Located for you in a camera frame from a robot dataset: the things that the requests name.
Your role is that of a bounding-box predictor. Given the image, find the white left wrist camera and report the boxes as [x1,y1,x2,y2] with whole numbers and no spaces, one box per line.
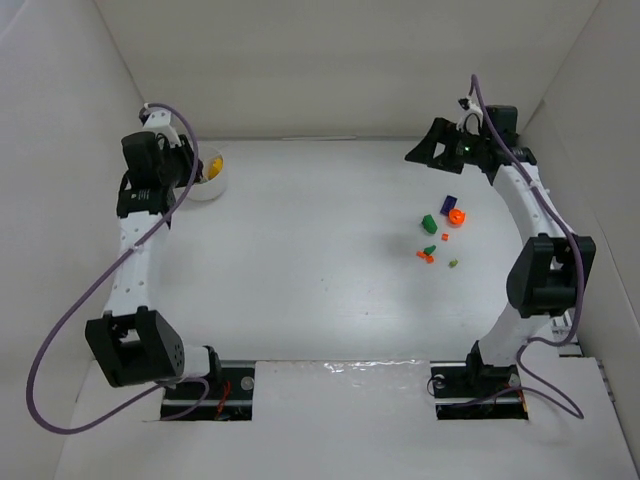
[140,109,180,147]

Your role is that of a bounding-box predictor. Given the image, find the white divided round container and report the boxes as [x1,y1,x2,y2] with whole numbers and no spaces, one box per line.
[187,144,228,202]

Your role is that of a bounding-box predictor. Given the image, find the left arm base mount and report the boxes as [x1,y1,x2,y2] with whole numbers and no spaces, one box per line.
[160,361,256,422]

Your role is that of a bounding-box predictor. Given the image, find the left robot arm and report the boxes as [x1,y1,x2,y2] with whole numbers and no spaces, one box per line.
[85,131,222,387]

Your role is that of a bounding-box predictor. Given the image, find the orange round lego piece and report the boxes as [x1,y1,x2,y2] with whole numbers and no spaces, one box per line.
[448,208,466,228]

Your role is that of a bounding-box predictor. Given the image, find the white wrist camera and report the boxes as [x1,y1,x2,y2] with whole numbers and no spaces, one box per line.
[140,109,180,147]
[456,94,484,134]

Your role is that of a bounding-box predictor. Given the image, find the small orange lego pieces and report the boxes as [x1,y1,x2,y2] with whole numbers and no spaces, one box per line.
[416,251,435,264]

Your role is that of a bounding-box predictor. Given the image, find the metal rail right side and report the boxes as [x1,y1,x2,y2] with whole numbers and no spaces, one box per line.
[498,139,584,357]

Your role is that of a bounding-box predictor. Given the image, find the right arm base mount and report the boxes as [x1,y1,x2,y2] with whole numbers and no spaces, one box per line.
[428,362,528,421]

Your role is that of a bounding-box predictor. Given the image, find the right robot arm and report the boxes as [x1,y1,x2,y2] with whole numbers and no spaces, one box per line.
[405,106,596,398]

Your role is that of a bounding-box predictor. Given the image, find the yellow lego block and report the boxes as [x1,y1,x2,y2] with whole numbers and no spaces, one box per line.
[207,156,224,181]

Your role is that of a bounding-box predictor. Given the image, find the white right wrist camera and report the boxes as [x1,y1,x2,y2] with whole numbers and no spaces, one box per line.
[456,94,484,134]

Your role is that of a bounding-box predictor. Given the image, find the dark blue lego plate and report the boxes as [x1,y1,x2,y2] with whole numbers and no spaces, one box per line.
[440,195,457,216]

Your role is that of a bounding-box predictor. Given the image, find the dark green lego brick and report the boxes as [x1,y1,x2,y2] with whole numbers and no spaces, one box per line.
[421,214,438,235]

